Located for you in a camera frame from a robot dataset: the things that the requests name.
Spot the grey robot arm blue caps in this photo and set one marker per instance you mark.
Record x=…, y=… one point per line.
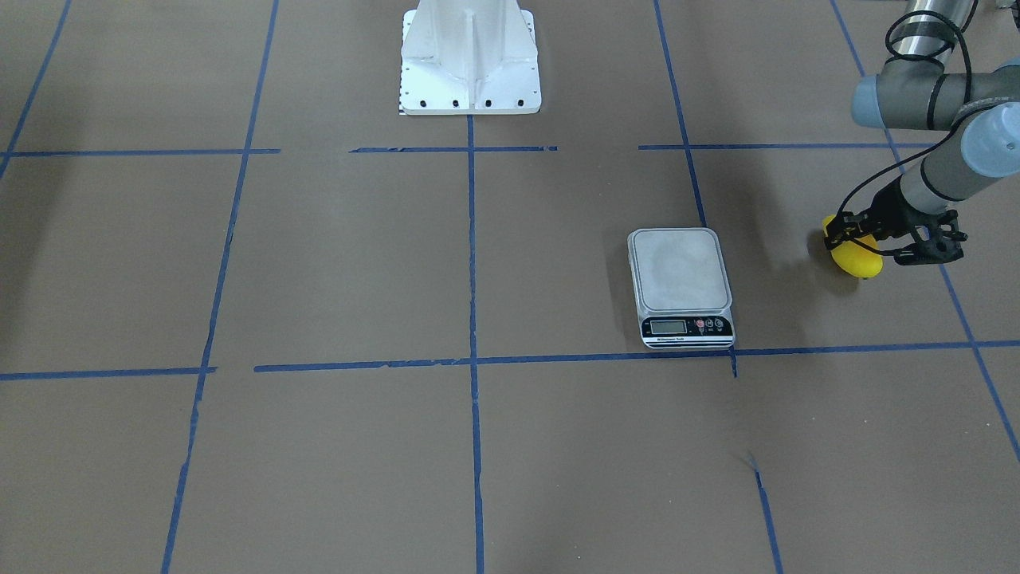
x=928, y=83

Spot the yellow mango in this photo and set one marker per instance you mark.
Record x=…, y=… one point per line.
x=851, y=259

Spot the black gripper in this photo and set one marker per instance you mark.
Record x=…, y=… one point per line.
x=892, y=213

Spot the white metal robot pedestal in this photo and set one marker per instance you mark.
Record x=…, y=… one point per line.
x=469, y=57

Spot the silver digital kitchen scale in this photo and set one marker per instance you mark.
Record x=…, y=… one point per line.
x=681, y=289

